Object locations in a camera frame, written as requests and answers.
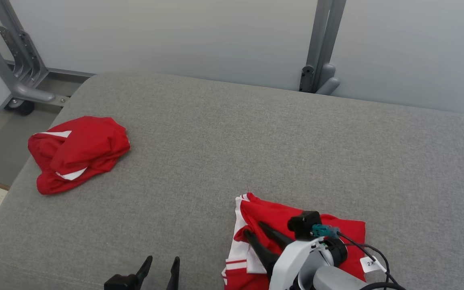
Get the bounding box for teal right cable connector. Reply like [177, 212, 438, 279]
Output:
[312, 224, 340, 238]

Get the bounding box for red shorts with white stripe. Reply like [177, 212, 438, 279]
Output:
[28, 116, 131, 195]

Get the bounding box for grey metal frame with brackets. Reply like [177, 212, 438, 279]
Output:
[0, 0, 96, 108]

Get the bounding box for black caster wheel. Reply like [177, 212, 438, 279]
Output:
[4, 99, 35, 117]

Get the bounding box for red and white jersey shirt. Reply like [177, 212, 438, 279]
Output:
[222, 193, 366, 290]

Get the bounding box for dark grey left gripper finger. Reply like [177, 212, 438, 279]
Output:
[135, 255, 153, 290]
[166, 256, 181, 290]

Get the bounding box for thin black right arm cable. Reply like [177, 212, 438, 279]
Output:
[336, 231, 406, 290]

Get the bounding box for white cable label tag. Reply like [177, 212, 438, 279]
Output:
[359, 256, 388, 275]

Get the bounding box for grey metal upright post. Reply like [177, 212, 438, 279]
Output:
[299, 0, 346, 95]

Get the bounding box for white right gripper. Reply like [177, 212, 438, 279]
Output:
[243, 221, 329, 290]

